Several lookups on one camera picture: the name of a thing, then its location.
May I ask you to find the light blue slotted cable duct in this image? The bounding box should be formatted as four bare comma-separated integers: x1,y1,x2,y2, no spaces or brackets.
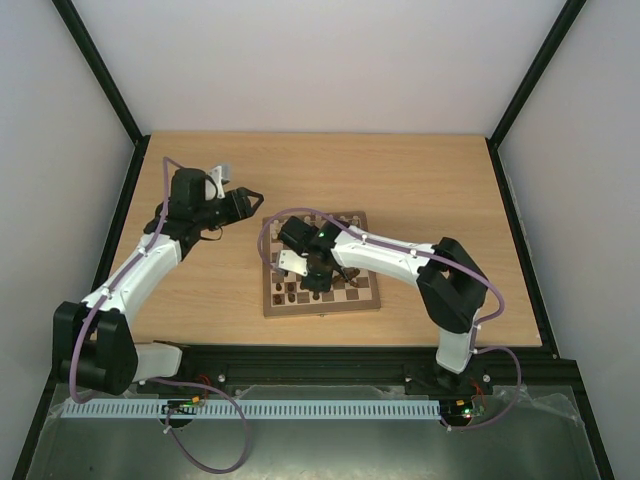
61,399,441,421

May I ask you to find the black frame post left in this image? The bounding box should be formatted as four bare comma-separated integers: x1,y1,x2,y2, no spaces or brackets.
52,0,149,146

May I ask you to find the row of light chess pieces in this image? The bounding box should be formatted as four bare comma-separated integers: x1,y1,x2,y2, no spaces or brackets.
268,211,368,242

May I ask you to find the black frame post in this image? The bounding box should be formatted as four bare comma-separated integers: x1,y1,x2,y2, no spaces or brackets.
487,0,589,149
52,0,149,146

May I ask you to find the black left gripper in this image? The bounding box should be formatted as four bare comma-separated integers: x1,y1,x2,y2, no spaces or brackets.
196,187,265,230

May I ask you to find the black frame post right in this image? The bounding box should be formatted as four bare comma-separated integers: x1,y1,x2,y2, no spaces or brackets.
487,0,589,149

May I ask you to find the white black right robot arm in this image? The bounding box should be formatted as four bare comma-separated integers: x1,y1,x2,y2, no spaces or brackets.
276,217,488,392

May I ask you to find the wooden chess board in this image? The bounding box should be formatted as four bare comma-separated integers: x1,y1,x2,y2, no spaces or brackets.
261,234,381,318

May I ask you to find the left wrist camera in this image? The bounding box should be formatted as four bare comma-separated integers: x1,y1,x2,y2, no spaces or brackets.
205,163,231,200

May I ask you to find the pile of dark chess pieces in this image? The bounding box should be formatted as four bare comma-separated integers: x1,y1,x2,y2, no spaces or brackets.
332,268,360,289

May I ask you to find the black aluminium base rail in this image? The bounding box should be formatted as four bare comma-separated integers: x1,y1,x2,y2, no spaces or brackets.
49,343,576,396

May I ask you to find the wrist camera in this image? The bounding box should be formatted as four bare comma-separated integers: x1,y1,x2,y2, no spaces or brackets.
275,250,308,277
205,163,231,200

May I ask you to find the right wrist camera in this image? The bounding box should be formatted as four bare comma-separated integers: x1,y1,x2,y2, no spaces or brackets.
275,250,308,277

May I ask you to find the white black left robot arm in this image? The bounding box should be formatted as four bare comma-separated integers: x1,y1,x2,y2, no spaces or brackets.
52,164,264,403

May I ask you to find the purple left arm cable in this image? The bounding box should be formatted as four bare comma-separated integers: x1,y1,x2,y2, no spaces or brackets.
69,156,176,404

